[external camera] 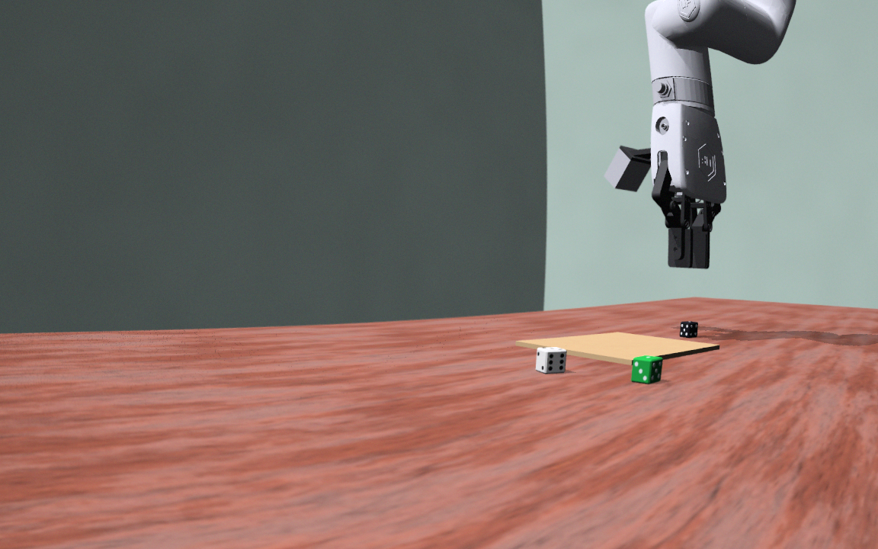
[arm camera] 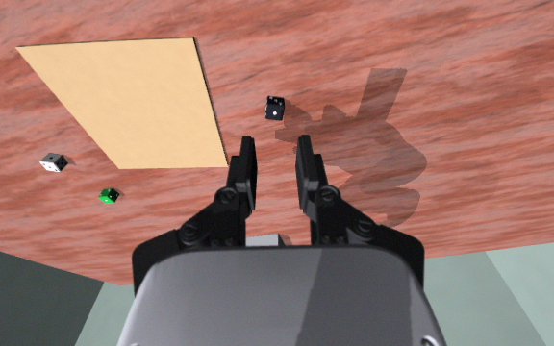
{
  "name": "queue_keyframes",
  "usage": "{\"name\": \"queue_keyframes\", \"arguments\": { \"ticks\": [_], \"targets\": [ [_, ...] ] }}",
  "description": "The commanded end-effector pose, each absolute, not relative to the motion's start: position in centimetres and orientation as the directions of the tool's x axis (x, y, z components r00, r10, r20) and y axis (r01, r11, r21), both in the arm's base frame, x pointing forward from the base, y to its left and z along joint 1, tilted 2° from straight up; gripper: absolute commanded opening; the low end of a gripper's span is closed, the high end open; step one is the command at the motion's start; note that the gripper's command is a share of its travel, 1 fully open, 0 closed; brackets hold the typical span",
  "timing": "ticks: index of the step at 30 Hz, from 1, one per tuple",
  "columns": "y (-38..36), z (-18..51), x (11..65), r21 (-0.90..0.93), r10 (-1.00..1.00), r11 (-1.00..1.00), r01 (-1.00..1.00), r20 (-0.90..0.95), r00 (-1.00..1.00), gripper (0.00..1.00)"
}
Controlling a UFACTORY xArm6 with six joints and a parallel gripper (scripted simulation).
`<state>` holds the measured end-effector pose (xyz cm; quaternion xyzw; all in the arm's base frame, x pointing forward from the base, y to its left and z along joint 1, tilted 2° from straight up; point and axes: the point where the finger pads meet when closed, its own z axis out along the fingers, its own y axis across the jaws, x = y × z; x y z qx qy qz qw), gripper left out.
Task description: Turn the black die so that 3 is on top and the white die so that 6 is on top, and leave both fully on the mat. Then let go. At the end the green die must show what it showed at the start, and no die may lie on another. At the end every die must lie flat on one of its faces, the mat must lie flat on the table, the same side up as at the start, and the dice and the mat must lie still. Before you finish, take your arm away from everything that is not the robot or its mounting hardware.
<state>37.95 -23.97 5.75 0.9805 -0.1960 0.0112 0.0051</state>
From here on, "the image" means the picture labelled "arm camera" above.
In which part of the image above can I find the black die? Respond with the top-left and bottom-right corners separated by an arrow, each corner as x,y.
265,96 -> 285,121

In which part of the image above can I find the tan square mat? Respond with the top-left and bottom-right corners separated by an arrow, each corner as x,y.
16,37 -> 229,169

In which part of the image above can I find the white die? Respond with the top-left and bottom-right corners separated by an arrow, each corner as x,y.
40,153 -> 68,172

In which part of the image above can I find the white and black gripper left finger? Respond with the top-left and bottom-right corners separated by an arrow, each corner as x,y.
132,136 -> 258,299

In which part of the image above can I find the green die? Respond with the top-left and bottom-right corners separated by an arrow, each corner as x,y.
98,188 -> 119,204

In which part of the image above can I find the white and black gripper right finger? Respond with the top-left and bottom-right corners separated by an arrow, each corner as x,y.
295,135 -> 424,291

